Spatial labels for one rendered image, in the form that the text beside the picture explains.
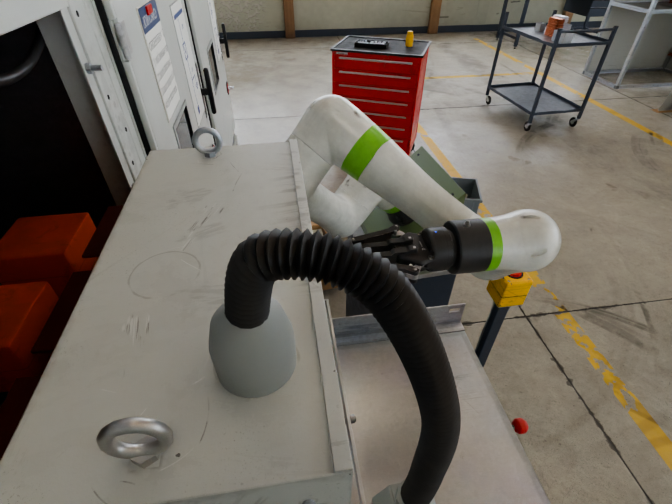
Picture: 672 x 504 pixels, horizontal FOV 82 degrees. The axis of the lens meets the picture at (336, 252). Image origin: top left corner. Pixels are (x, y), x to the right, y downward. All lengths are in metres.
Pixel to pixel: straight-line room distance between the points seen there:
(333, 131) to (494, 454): 0.72
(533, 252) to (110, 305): 0.60
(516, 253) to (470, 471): 0.44
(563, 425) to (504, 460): 1.17
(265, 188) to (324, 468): 0.35
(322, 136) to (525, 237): 0.42
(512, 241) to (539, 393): 1.49
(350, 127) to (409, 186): 0.17
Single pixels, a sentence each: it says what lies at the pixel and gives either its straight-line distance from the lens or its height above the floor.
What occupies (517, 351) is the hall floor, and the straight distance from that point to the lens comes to 2.22.
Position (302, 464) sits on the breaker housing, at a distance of 0.28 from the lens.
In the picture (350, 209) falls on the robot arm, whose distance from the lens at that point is 1.16.
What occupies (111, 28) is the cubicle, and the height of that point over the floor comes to 1.53.
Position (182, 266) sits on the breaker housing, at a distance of 0.42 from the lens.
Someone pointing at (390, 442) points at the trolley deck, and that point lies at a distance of 0.89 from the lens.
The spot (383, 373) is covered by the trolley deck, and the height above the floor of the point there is 0.85.
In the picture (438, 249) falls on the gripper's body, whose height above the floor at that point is 1.25.
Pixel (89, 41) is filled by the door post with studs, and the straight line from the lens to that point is 0.72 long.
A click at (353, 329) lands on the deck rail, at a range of 1.01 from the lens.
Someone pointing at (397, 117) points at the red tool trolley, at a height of 0.48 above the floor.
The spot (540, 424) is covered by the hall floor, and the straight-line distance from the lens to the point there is 2.04.
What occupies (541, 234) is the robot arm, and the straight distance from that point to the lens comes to 0.71.
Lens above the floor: 1.65
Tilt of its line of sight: 40 degrees down
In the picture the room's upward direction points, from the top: straight up
